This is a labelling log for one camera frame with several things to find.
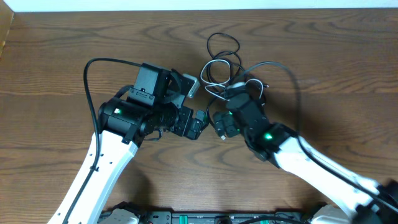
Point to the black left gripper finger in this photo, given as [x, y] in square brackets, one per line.
[177, 89]
[201, 121]

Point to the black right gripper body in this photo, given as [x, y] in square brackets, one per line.
[230, 129]

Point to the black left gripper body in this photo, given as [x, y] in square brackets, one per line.
[184, 122]

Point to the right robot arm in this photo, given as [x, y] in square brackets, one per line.
[357, 199]

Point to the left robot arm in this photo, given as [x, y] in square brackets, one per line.
[153, 103]

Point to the wooden side panel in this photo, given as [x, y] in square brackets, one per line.
[6, 19]

